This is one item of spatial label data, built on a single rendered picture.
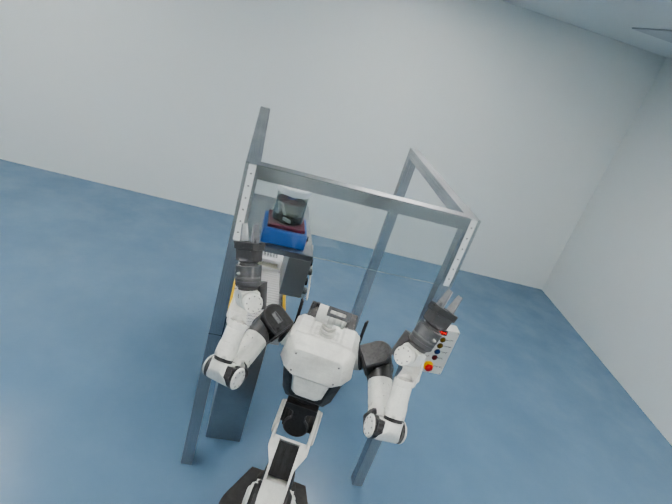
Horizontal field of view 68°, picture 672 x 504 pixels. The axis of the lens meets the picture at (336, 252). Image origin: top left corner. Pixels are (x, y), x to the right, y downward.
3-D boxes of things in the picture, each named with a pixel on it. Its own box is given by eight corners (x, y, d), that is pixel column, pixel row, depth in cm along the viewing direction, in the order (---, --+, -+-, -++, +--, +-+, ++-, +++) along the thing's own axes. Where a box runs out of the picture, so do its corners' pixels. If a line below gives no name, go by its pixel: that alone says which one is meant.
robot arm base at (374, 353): (359, 384, 191) (361, 358, 198) (392, 386, 189) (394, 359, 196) (355, 366, 180) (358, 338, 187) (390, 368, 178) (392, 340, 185)
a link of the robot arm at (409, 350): (427, 343, 158) (406, 372, 160) (439, 346, 167) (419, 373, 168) (401, 322, 165) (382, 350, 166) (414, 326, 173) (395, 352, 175)
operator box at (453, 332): (440, 375, 246) (460, 333, 235) (408, 369, 242) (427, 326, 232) (437, 366, 251) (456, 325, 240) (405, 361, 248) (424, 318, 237)
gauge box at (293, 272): (300, 298, 233) (311, 262, 225) (278, 294, 231) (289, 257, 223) (299, 275, 253) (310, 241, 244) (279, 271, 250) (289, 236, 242)
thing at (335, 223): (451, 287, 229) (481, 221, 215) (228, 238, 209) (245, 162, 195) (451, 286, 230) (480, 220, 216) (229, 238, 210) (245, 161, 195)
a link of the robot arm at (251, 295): (231, 275, 170) (230, 307, 171) (241, 279, 161) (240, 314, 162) (262, 274, 176) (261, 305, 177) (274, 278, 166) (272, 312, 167)
